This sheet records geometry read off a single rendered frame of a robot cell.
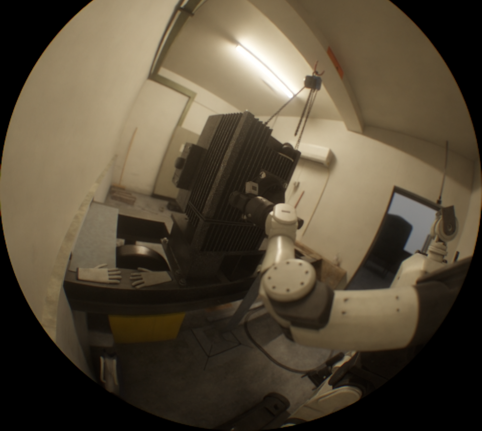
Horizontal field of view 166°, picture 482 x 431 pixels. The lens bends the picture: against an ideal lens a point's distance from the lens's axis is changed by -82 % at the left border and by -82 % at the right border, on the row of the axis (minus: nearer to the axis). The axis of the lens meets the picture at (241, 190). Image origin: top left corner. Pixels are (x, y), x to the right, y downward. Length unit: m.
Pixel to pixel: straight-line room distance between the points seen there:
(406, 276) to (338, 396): 0.40
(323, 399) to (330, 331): 0.46
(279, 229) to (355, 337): 0.28
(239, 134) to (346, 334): 0.73
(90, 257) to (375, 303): 1.07
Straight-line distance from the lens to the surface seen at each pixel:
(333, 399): 0.65
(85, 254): 1.04
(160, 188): 3.95
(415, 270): 0.41
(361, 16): 1.71
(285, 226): 0.40
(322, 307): 0.22
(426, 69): 1.99
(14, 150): 0.47
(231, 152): 0.73
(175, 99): 4.08
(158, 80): 4.01
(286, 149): 1.02
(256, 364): 1.65
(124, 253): 1.18
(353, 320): 0.23
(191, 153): 0.96
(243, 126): 0.75
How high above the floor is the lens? 1.35
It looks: 6 degrees down
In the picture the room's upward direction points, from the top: 23 degrees clockwise
